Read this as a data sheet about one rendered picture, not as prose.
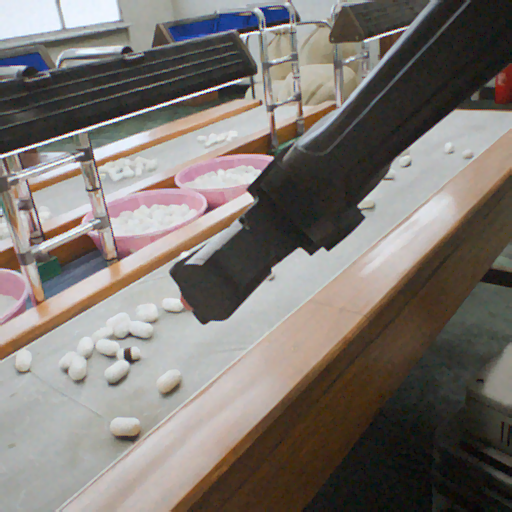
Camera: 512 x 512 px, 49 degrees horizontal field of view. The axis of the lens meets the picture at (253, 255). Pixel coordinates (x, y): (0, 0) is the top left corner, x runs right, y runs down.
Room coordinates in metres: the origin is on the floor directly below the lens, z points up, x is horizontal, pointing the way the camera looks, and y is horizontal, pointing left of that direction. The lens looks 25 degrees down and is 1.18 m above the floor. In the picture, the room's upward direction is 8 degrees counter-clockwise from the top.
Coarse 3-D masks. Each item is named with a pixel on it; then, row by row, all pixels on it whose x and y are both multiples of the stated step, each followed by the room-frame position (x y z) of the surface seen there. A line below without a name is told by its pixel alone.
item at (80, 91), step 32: (224, 32) 0.97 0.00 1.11; (96, 64) 0.77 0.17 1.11; (128, 64) 0.80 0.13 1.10; (160, 64) 0.84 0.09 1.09; (192, 64) 0.87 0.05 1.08; (224, 64) 0.92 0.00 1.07; (256, 64) 0.97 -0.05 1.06; (0, 96) 0.66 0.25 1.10; (32, 96) 0.68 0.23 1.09; (64, 96) 0.71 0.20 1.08; (96, 96) 0.74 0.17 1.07; (128, 96) 0.77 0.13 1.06; (160, 96) 0.80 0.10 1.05; (0, 128) 0.63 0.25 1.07; (32, 128) 0.65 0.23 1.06; (64, 128) 0.68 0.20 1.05
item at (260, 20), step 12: (216, 12) 1.79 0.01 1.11; (228, 12) 1.76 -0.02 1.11; (240, 12) 1.73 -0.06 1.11; (252, 12) 1.70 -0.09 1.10; (288, 12) 1.81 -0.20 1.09; (264, 24) 1.69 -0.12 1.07; (264, 36) 1.69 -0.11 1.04; (264, 48) 1.69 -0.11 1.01; (264, 60) 1.69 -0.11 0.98; (276, 60) 1.74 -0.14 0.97; (288, 60) 1.78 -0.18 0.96; (264, 72) 1.69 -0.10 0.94; (264, 84) 1.69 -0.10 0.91; (300, 96) 1.80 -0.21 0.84; (276, 108) 1.71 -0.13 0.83; (300, 108) 1.80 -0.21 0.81; (300, 120) 1.80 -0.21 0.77; (276, 132) 1.69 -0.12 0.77; (300, 132) 1.80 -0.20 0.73; (276, 144) 1.69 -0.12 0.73; (288, 144) 1.74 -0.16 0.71
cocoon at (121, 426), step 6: (114, 420) 0.50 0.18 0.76; (120, 420) 0.50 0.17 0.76; (126, 420) 0.50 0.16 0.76; (132, 420) 0.50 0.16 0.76; (114, 426) 0.49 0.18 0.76; (120, 426) 0.49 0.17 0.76; (126, 426) 0.49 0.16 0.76; (132, 426) 0.49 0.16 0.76; (138, 426) 0.49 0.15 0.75; (114, 432) 0.49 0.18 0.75; (120, 432) 0.49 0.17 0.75; (126, 432) 0.49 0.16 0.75; (132, 432) 0.49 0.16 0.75; (138, 432) 0.49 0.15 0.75
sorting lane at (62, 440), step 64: (448, 128) 1.58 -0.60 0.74; (384, 192) 1.14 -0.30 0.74; (320, 256) 0.88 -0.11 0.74; (192, 320) 0.72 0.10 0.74; (256, 320) 0.70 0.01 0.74; (0, 384) 0.63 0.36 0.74; (64, 384) 0.61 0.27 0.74; (128, 384) 0.59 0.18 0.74; (192, 384) 0.57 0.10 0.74; (0, 448) 0.50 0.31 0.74; (64, 448) 0.49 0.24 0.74; (128, 448) 0.47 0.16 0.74
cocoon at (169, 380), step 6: (168, 372) 0.57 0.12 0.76; (174, 372) 0.57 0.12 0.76; (162, 378) 0.56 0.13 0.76; (168, 378) 0.56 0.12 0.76; (174, 378) 0.57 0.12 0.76; (180, 378) 0.57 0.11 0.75; (156, 384) 0.56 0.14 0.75; (162, 384) 0.56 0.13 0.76; (168, 384) 0.56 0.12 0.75; (174, 384) 0.56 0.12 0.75; (162, 390) 0.56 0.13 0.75; (168, 390) 0.56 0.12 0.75
